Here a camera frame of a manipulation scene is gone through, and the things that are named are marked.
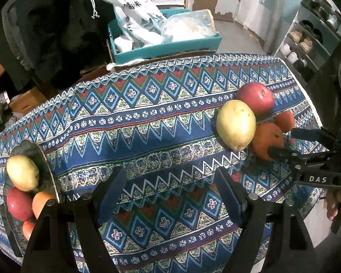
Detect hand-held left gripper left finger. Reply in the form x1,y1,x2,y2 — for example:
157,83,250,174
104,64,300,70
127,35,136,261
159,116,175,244
22,167,127,273

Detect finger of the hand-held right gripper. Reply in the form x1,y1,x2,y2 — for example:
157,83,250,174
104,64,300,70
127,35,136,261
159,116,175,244
290,128,340,150
268,145,307,169

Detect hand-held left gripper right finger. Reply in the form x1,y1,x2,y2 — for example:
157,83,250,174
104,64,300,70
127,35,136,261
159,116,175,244
216,167,317,273

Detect orange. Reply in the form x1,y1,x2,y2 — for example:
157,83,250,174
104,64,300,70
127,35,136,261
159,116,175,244
250,122,285,161
32,191,57,219

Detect dark glass bowl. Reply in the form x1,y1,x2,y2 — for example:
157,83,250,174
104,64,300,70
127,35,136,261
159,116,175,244
1,144,60,258

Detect small orange tangerine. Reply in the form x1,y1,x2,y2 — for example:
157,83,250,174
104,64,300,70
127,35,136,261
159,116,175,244
22,220,37,241

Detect yellow apple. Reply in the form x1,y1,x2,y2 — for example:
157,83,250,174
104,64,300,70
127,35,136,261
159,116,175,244
216,99,257,152
6,155,40,192

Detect red apple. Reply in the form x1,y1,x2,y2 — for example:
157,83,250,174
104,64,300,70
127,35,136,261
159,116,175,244
235,82,275,117
6,187,35,222

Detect person's right hand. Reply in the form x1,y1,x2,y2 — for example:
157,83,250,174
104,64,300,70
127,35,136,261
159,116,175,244
326,190,341,221

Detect small red tangerine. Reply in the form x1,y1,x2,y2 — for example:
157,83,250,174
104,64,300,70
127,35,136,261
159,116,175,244
274,110,295,134

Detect blue patterned tablecloth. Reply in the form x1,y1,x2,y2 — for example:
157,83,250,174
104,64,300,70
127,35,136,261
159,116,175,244
0,53,327,273

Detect rows of shoes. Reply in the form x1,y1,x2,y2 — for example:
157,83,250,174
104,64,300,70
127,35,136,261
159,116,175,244
280,0,341,73

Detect metal shoe rack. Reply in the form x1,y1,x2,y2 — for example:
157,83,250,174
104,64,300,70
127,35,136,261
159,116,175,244
273,0,341,77

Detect wooden drawer box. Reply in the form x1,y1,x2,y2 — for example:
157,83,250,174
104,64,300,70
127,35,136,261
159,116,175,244
8,87,60,114

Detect white door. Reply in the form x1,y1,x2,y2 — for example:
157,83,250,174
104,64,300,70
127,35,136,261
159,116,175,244
234,0,285,35

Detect teal box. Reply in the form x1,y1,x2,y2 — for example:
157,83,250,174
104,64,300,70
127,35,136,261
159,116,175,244
108,8,223,64

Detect clear plastic bag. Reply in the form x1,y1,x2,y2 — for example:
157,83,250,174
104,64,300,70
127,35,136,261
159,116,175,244
160,10,218,43

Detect black coat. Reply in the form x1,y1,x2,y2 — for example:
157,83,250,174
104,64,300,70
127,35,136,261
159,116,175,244
0,0,114,91

